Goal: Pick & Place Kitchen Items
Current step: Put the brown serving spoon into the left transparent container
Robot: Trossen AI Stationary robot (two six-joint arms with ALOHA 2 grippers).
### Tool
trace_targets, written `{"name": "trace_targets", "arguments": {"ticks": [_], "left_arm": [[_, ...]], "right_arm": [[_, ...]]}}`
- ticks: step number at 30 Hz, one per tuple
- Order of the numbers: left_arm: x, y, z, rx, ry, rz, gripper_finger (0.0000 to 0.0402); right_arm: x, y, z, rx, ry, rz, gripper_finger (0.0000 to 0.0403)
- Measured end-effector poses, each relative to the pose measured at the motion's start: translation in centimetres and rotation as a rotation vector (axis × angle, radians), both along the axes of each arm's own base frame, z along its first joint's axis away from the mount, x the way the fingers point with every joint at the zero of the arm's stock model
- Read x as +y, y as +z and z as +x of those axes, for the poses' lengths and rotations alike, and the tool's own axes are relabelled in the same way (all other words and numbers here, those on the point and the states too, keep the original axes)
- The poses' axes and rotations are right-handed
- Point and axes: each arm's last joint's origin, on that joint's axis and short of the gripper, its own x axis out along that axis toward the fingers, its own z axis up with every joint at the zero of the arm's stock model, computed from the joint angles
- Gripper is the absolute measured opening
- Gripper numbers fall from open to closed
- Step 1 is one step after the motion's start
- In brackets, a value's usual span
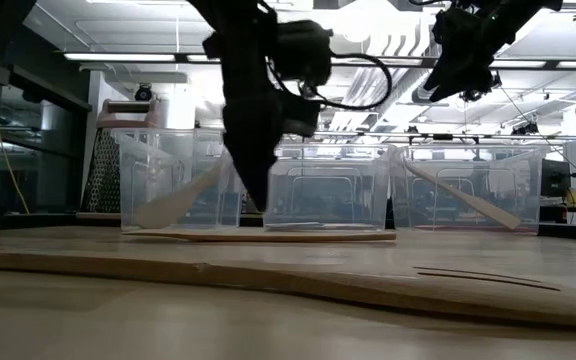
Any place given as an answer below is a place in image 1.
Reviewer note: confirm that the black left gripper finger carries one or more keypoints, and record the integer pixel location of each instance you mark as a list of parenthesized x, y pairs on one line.
[(275, 160), (248, 160)]

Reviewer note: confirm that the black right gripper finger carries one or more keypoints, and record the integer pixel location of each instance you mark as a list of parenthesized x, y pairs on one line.
[(475, 70), (448, 70)]

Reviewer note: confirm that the wooden angled turner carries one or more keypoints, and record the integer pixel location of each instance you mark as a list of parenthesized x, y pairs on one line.
[(293, 236)]

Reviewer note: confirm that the solid wooden spoon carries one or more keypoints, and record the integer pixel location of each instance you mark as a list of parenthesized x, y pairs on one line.
[(168, 207)]

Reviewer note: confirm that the wooden spatula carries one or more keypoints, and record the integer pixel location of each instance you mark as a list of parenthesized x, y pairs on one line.
[(468, 200)]

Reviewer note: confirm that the slotted wooden spoon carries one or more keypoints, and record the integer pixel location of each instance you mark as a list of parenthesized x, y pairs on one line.
[(368, 290)]

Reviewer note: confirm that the black ceiling spotlight cluster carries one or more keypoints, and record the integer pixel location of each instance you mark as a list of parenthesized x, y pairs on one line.
[(483, 91), (525, 128)]

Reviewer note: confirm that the clear plastic bin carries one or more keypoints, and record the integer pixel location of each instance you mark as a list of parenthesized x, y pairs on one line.
[(183, 150), (328, 200), (493, 170)]

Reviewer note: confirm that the black ceiling light track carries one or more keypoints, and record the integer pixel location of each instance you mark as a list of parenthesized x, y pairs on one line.
[(180, 58)]

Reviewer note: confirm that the black computer monitor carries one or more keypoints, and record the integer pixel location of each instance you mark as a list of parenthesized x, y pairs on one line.
[(553, 177)]

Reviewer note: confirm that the silver ceiling air duct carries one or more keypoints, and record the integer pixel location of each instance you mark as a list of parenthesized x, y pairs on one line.
[(413, 80)]

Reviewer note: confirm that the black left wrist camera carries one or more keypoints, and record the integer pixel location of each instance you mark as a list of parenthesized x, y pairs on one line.
[(302, 115)]

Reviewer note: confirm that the black ceiling camera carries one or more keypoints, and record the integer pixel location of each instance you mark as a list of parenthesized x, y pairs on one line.
[(143, 93)]

